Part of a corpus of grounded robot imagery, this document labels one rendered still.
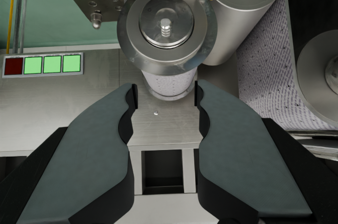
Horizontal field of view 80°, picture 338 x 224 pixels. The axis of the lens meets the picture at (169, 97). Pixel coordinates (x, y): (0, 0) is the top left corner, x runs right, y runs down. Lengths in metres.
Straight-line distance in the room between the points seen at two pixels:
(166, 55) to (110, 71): 0.39
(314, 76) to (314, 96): 0.03
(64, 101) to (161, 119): 0.30
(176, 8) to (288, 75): 0.19
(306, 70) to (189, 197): 0.45
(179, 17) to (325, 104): 0.23
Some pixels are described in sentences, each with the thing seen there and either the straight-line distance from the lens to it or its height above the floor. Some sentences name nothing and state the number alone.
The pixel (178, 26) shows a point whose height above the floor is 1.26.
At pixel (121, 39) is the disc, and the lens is 0.31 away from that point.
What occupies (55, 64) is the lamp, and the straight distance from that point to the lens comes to 0.72.
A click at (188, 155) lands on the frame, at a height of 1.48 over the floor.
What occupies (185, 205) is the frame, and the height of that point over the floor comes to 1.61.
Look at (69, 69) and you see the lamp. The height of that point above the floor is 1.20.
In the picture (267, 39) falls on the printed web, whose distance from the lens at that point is 0.41.
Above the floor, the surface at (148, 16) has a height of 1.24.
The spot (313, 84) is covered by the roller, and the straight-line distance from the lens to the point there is 0.35.
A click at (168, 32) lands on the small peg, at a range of 0.27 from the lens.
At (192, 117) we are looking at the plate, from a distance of 0.61.
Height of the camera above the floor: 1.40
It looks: 9 degrees down
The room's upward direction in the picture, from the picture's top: 177 degrees clockwise
